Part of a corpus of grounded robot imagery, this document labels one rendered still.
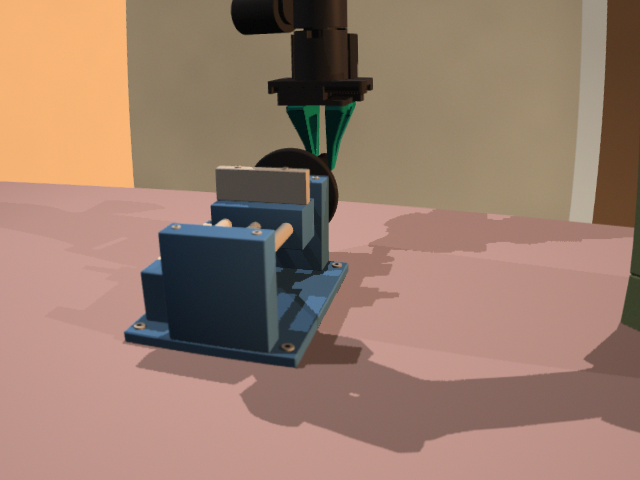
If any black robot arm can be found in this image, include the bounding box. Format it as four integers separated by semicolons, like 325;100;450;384
231;0;358;79

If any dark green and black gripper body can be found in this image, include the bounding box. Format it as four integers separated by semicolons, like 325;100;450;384
268;28;373;106

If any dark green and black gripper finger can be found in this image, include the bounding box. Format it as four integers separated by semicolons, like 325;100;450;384
286;105;320;157
325;101;356;171

